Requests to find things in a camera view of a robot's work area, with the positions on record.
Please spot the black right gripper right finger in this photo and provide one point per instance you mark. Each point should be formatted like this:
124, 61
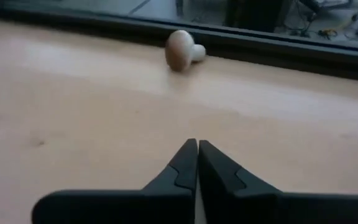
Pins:
259, 208

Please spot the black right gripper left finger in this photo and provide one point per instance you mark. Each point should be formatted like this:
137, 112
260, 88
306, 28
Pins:
135, 208

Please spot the black computer tower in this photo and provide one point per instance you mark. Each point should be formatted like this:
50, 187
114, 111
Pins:
253, 15

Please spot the black aluminium table frame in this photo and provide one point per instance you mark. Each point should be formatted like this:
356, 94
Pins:
259, 46

